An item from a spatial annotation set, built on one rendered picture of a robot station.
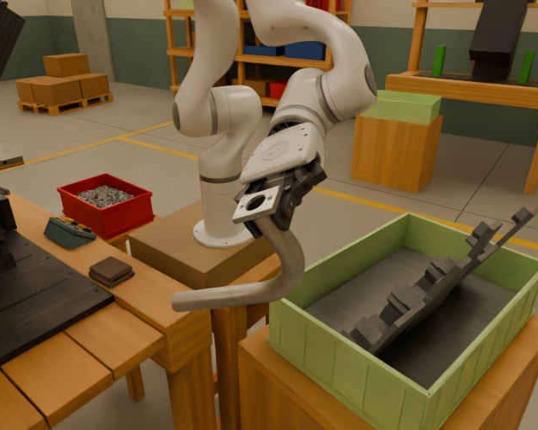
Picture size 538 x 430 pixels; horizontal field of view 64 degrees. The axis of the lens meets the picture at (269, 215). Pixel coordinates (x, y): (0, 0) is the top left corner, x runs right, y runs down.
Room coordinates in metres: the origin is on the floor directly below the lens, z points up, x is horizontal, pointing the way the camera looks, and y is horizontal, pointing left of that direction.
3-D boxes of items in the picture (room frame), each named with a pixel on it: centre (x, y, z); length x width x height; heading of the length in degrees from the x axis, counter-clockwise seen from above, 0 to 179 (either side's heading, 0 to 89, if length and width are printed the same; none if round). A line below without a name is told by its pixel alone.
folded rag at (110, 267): (0.96, 0.42, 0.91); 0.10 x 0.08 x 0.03; 53
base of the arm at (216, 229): (1.14, 0.13, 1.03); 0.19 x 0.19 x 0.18
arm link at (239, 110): (1.15, 0.11, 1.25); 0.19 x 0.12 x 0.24; 114
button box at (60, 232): (1.17, 0.62, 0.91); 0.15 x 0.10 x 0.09; 52
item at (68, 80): (7.18, 3.31, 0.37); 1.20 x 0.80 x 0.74; 153
